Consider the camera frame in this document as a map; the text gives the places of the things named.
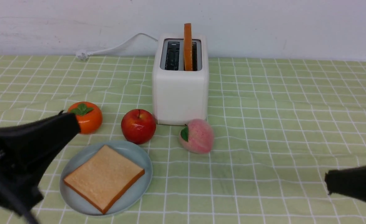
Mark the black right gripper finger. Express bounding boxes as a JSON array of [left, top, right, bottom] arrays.
[[324, 165, 366, 203]]

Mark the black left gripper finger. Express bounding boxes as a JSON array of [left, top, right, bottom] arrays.
[[0, 111, 81, 185]]

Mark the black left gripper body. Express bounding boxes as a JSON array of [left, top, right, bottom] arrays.
[[0, 146, 45, 218]]

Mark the toast slice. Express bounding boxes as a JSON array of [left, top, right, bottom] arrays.
[[183, 23, 193, 71], [63, 145, 145, 214]]

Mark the white two-slot toaster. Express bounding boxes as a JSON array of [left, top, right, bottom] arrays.
[[152, 34, 209, 126]]

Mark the orange persimmon with green leaf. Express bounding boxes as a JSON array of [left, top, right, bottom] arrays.
[[68, 101, 103, 135]]

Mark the green checkered tablecloth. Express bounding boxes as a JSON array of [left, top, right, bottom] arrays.
[[0, 55, 366, 224]]

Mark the light blue round plate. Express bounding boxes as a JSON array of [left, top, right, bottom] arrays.
[[59, 140, 153, 218]]

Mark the red apple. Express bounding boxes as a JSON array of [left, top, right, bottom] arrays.
[[121, 109, 157, 145]]

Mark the pink peach with leaf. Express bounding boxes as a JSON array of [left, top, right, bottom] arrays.
[[178, 119, 215, 154]]

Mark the white toaster power cable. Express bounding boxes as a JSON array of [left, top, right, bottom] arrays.
[[76, 33, 158, 61]]

